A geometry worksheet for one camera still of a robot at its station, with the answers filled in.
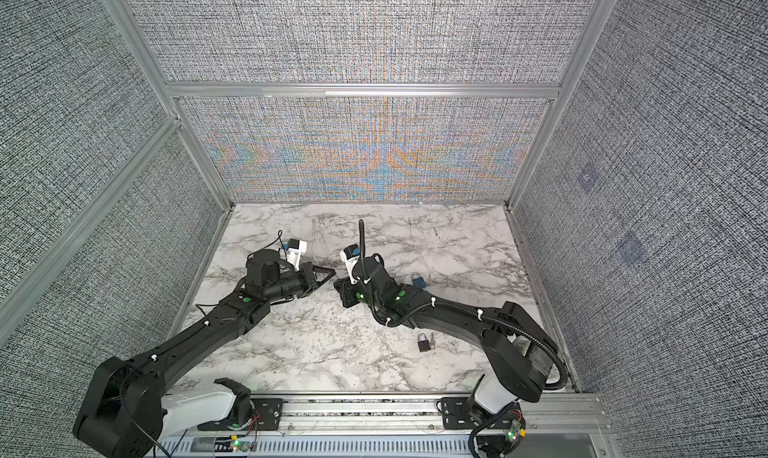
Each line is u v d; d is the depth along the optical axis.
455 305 0.51
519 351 0.44
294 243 0.76
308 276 0.70
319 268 0.76
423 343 0.85
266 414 0.74
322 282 0.75
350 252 0.72
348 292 0.71
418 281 0.98
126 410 0.41
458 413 0.73
